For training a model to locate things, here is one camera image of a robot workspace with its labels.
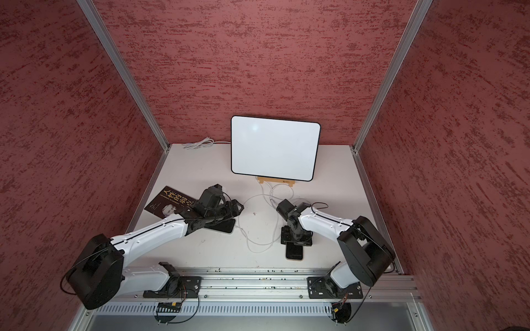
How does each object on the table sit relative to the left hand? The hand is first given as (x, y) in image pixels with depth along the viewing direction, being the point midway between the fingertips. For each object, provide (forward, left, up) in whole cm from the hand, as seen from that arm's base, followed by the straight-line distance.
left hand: (236, 213), depth 85 cm
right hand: (-11, -24, -8) cm, 28 cm away
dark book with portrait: (+9, +35, -7) cm, 37 cm away
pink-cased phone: (-14, -24, -5) cm, 28 cm away
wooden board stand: (+20, -10, -4) cm, 23 cm away
